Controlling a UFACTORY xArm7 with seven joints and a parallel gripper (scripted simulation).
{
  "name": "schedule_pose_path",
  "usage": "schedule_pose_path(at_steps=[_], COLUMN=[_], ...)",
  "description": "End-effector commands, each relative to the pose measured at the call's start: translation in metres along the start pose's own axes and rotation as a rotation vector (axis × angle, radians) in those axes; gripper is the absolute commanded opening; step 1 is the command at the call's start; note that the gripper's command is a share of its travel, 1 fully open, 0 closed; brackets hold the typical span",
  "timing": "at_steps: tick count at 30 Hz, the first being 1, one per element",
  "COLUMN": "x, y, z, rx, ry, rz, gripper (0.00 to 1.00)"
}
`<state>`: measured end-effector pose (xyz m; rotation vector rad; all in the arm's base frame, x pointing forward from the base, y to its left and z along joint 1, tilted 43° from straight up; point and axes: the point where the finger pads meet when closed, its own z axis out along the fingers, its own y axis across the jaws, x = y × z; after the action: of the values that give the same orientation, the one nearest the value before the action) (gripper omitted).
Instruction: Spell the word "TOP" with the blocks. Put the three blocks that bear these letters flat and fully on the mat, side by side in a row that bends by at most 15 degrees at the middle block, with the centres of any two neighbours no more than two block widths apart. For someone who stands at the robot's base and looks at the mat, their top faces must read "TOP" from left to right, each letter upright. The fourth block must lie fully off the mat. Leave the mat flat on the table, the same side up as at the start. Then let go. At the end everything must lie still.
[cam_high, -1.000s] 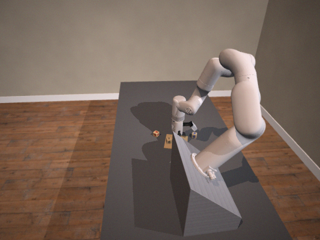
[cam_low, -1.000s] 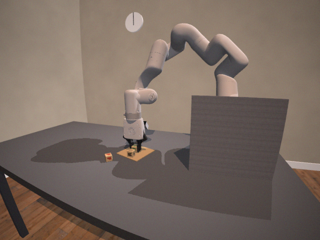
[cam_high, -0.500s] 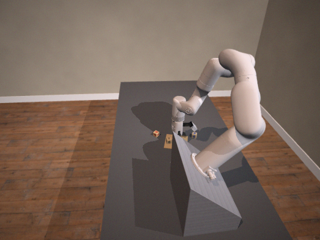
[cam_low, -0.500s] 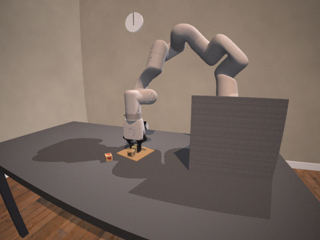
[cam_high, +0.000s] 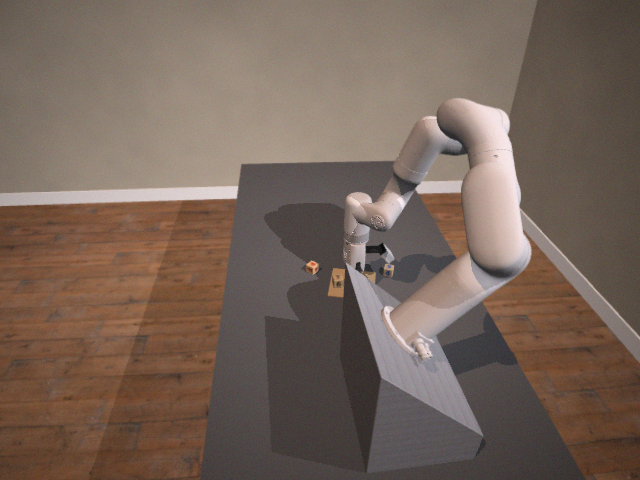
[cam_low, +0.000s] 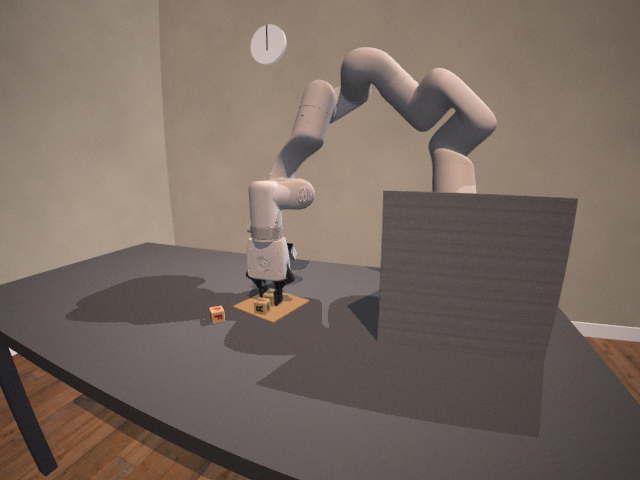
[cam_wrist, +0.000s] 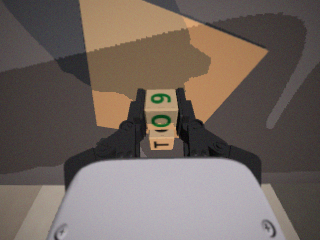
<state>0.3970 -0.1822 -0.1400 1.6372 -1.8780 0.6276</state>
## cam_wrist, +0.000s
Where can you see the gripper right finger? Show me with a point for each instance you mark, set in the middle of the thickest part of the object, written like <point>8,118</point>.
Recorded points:
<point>200,142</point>

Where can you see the wooden letter block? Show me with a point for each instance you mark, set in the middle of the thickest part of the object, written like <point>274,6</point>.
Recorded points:
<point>160,109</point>
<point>161,139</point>

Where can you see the orange flat mat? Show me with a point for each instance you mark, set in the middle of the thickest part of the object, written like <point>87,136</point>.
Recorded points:
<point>132,44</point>

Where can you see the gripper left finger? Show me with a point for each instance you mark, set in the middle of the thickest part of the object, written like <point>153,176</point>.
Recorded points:
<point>124,143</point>

